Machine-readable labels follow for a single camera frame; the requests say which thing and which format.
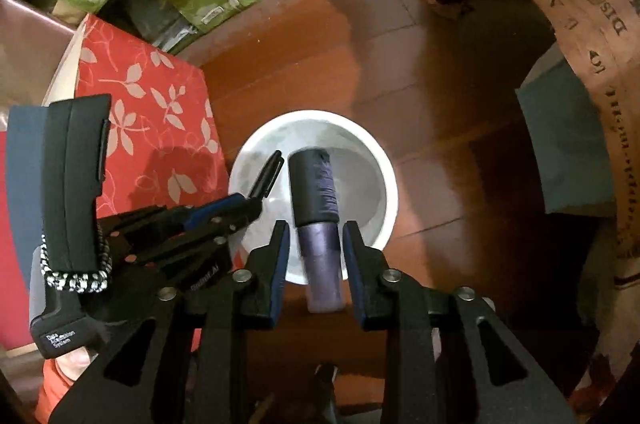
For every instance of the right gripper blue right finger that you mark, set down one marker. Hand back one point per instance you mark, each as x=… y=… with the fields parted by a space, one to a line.
x=363 y=265

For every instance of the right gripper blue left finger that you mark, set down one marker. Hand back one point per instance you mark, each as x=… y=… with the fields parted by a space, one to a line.
x=272 y=274

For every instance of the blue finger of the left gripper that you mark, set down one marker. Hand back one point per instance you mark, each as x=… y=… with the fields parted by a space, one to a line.
x=198 y=215

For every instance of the purple tube with black cap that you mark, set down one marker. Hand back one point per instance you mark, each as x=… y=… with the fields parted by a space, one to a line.
x=317 y=223

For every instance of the black Sharpie marker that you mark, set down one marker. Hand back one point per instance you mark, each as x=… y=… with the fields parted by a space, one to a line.
x=267 y=176

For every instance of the red leaf pattern bag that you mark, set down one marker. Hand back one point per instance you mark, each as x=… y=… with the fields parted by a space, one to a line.
x=163 y=147

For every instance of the printed newspaper pattern blanket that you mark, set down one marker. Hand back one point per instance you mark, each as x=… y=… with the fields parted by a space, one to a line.
x=581 y=106

